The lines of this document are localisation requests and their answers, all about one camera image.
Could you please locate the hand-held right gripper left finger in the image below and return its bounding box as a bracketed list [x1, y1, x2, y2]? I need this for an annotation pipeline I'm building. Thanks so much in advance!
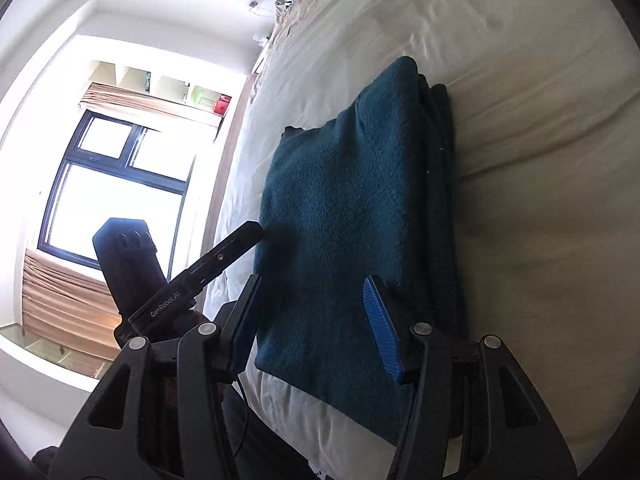
[60, 274, 263, 480]

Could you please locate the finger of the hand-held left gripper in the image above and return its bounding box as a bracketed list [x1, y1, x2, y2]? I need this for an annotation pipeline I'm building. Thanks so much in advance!
[170, 220, 265, 292]

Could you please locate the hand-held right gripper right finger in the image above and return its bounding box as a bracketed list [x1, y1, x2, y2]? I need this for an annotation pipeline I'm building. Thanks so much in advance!
[362, 274, 579, 480]

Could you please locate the dark teal towel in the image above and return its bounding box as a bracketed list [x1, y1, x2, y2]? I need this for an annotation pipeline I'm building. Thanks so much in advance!
[252, 55, 472, 450]

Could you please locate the beige curtain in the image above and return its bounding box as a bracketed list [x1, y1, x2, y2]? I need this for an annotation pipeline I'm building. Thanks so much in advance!
[22, 249, 122, 349]

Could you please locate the black framed window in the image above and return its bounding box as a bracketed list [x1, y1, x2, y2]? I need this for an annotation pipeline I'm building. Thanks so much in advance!
[37, 110, 199, 274]

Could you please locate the person's dark clothing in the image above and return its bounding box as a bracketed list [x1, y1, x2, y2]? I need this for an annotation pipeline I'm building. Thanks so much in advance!
[220, 387, 321, 480]

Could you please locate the beige roman blind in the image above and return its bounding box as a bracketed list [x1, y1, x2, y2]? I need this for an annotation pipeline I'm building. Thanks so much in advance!
[79, 82, 224, 132]

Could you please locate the bed with cream sheet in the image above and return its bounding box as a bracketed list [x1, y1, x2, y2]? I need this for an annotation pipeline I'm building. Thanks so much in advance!
[200, 0, 640, 480]

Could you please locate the black cable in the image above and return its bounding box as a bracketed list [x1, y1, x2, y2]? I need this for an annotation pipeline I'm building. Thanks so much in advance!
[231, 374, 252, 466]

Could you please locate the white wall shelf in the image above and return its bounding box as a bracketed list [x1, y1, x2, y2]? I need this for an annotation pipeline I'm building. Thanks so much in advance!
[88, 59, 235, 117]

